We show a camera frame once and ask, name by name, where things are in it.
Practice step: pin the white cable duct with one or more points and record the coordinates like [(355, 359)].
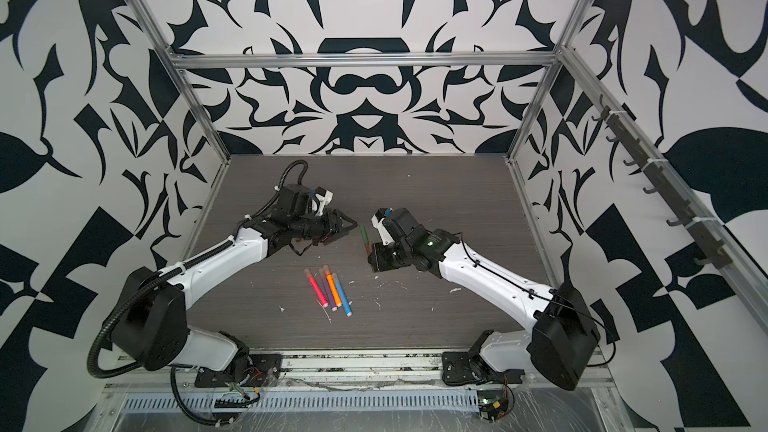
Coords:
[(340, 401)]

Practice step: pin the orange marker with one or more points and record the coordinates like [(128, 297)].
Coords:
[(334, 294)]

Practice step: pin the purple marker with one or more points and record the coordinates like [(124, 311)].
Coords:
[(325, 287)]

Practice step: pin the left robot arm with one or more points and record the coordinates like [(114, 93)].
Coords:
[(149, 329)]

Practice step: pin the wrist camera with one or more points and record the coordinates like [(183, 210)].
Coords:
[(382, 224), (320, 199)]

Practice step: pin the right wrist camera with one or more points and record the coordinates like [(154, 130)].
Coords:
[(382, 224)]

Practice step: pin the red marker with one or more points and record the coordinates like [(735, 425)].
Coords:
[(320, 296)]

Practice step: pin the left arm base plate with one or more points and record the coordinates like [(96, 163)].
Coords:
[(256, 370)]

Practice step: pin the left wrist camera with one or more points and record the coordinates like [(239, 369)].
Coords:
[(320, 199)]

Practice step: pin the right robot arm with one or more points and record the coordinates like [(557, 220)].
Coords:
[(559, 334)]

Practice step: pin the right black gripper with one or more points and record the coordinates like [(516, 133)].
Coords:
[(380, 262)]

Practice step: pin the blue marker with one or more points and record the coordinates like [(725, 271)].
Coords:
[(342, 296)]

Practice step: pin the brown pen green cap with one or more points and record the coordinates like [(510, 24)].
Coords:
[(365, 239)]

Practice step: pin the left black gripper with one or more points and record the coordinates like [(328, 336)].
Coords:
[(334, 226)]

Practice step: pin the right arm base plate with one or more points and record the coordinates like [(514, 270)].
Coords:
[(465, 368)]

